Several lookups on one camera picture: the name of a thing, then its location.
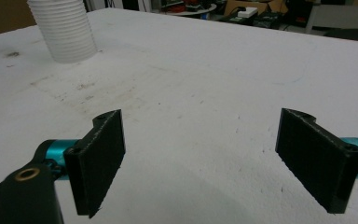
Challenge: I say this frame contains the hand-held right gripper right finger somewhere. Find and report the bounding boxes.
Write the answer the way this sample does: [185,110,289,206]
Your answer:
[274,107,358,215]

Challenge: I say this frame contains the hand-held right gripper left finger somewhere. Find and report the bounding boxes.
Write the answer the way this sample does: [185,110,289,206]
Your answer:
[62,108,127,219]

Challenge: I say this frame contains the white ribbed plastic cup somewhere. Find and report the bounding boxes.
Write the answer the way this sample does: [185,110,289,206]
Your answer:
[26,0,98,64]

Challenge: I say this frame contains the black electronic device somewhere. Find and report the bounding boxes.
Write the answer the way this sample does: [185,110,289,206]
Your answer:
[253,11,283,30]

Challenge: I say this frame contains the white power adapter box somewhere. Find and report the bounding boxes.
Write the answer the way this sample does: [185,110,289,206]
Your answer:
[236,7,259,19]

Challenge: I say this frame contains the brown cardboard box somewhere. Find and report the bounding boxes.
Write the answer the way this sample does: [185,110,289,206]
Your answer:
[223,0,288,17]

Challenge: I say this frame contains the round white table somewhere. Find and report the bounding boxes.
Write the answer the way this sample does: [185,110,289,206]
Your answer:
[162,3,218,17]

